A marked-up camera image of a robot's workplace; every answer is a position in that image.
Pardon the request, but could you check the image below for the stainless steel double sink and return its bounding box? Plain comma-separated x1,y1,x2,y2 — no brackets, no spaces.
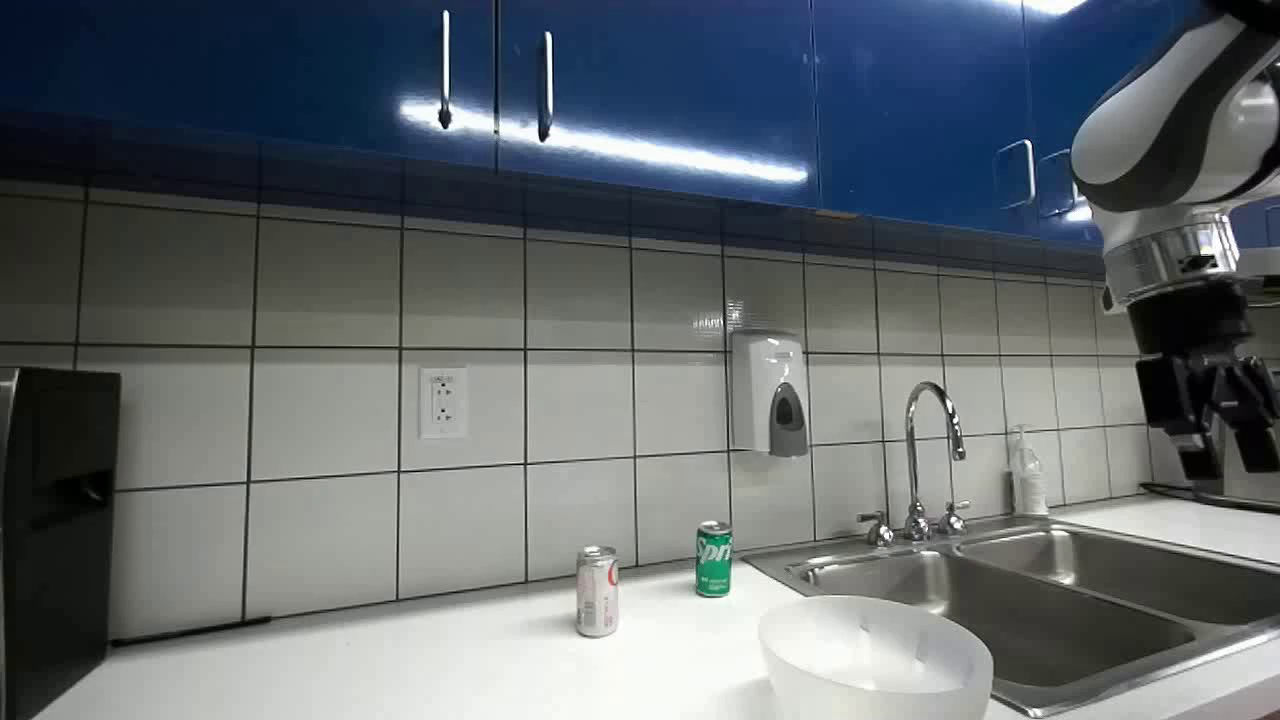
750,514,1280,720

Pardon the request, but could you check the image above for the blue cabinet door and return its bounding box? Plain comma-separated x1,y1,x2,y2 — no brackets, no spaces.
0,0,504,187
493,0,824,211
810,0,1041,241
1026,0,1218,251

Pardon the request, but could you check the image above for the white spray bottle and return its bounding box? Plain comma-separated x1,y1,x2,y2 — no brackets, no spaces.
1003,423,1058,522

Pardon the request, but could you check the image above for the translucent white plastic bowl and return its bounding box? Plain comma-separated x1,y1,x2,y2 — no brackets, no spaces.
757,591,1000,720

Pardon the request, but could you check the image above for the silver cabinet door handle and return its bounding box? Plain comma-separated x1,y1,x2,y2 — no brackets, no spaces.
531,28,558,146
996,136,1041,211
437,8,456,136
1041,144,1080,219

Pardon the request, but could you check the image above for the green soda can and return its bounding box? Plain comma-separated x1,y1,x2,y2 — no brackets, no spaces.
691,514,740,605

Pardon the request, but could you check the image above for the chrome gooseneck faucet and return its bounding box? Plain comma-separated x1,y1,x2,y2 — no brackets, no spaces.
902,377,971,544

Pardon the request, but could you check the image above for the white wall soap dispenser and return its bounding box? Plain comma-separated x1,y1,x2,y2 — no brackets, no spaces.
723,329,817,458

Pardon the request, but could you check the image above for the white wall power outlet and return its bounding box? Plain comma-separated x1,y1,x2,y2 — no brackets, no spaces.
415,363,473,443

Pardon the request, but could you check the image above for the black countertop appliance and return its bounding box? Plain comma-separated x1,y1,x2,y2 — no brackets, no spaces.
0,363,125,720

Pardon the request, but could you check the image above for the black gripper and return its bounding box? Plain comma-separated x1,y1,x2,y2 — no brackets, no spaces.
1127,278,1280,483

